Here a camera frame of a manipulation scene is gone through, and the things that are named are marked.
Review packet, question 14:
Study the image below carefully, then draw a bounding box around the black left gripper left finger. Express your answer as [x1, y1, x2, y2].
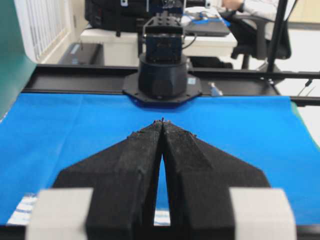
[53, 120, 163, 240]

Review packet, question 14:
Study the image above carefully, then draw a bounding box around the black aluminium frame rail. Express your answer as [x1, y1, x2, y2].
[22, 64, 320, 106]

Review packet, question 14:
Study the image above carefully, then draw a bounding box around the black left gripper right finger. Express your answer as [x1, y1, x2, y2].
[163, 122, 271, 240]

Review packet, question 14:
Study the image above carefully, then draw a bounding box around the white desk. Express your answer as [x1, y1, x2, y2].
[80, 29, 237, 67]

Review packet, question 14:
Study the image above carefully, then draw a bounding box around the seated person in white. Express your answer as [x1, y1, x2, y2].
[221, 0, 279, 44]

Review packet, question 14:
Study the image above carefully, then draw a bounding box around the green backdrop board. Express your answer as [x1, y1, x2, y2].
[0, 0, 37, 119]

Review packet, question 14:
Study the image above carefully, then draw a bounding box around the black vertical stand pole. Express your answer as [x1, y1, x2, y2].
[266, 0, 288, 73]

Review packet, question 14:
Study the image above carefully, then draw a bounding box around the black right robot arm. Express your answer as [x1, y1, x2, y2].
[125, 10, 270, 240]

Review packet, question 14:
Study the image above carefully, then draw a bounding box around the black office chair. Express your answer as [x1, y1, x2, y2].
[224, 14, 292, 70]

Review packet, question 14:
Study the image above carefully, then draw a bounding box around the blue table cloth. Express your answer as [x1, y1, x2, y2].
[0, 93, 320, 225]

